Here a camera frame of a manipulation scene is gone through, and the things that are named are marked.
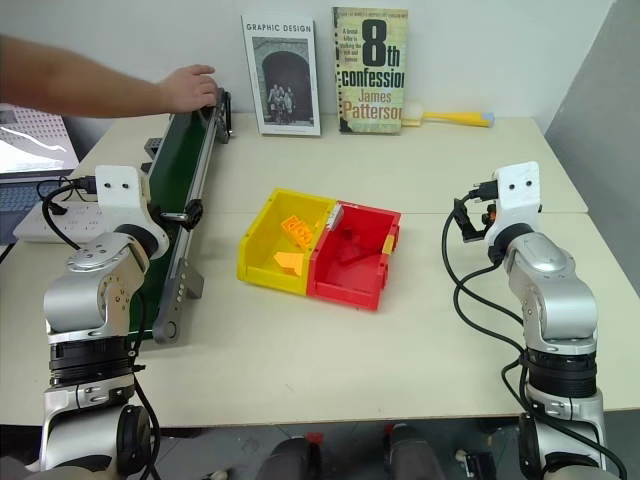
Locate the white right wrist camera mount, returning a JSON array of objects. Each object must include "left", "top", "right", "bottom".
[{"left": 491, "top": 161, "right": 543, "bottom": 237}]

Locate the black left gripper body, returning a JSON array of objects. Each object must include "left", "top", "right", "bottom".
[{"left": 149, "top": 202, "right": 188, "bottom": 227}]

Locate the orange studded building block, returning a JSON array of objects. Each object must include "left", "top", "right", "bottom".
[{"left": 279, "top": 213, "right": 317, "bottom": 249}]

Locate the dark rounded shape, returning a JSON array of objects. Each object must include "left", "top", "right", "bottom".
[
  {"left": 268, "top": 434, "right": 322, "bottom": 480},
  {"left": 383, "top": 423, "right": 447, "bottom": 480}
]

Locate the red plastic bin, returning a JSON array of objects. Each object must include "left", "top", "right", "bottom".
[{"left": 305, "top": 201, "right": 403, "bottom": 312}]

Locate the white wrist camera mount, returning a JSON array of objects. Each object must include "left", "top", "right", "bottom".
[
  {"left": 94, "top": 164, "right": 169, "bottom": 259},
  {"left": 491, "top": 161, "right": 543, "bottom": 237}
]

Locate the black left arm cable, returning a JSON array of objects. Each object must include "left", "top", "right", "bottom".
[{"left": 40, "top": 175, "right": 162, "bottom": 451}]

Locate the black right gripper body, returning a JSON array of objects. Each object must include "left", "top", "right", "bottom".
[{"left": 477, "top": 197, "right": 498, "bottom": 239}]

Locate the green conveyor belt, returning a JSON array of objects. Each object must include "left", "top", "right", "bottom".
[{"left": 122, "top": 87, "right": 236, "bottom": 346}]

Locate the orange wedge block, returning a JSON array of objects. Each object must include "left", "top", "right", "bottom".
[{"left": 272, "top": 250, "right": 305, "bottom": 277}]

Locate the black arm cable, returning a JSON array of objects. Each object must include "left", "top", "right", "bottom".
[
  {"left": 40, "top": 175, "right": 162, "bottom": 451},
  {"left": 441, "top": 180, "right": 629, "bottom": 480}
]

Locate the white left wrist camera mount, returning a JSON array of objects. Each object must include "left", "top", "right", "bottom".
[{"left": 94, "top": 164, "right": 169, "bottom": 259}]

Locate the person's bare hand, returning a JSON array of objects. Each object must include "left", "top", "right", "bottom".
[{"left": 156, "top": 64, "right": 222, "bottom": 117}]

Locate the yellow plastic bin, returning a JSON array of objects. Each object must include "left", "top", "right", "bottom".
[{"left": 236, "top": 187, "right": 336, "bottom": 296}]

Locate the white graphic design book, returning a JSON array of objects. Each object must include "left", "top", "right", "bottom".
[{"left": 240, "top": 13, "right": 322, "bottom": 137}]

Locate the yellow handled sponge brush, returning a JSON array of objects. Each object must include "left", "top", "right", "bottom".
[{"left": 401, "top": 101, "right": 496, "bottom": 129}]

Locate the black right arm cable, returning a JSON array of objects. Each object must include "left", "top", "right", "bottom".
[{"left": 441, "top": 180, "right": 629, "bottom": 480}]

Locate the white power strip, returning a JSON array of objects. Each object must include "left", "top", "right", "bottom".
[{"left": 12, "top": 199, "right": 117, "bottom": 245}]

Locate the grey laptop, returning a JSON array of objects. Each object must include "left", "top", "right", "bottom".
[{"left": 0, "top": 102, "right": 82, "bottom": 246}]

